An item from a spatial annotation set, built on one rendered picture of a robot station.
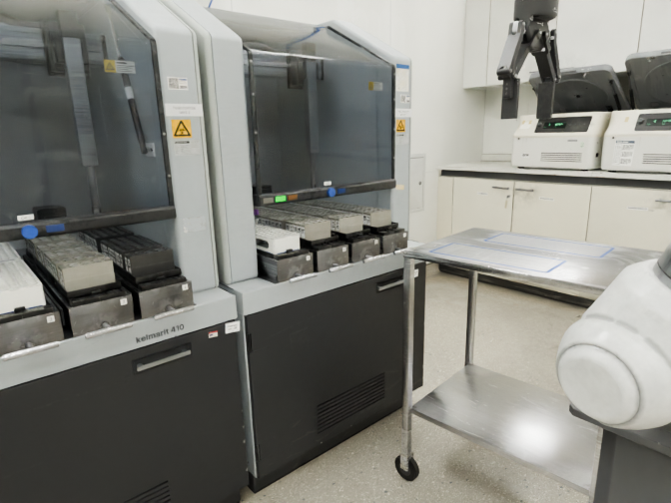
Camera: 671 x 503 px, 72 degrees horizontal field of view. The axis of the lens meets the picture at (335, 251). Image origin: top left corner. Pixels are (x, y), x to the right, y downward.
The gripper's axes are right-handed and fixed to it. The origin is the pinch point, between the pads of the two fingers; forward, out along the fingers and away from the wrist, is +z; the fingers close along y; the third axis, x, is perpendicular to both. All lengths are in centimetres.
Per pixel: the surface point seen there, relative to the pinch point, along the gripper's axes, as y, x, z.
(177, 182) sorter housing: -41, 75, 14
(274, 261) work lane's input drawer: -17, 68, 40
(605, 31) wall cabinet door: 248, 81, -55
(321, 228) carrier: 6, 74, 34
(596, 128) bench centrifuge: 223, 71, 4
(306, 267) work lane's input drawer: -6, 66, 44
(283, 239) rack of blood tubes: -12, 70, 34
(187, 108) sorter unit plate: -36, 75, -4
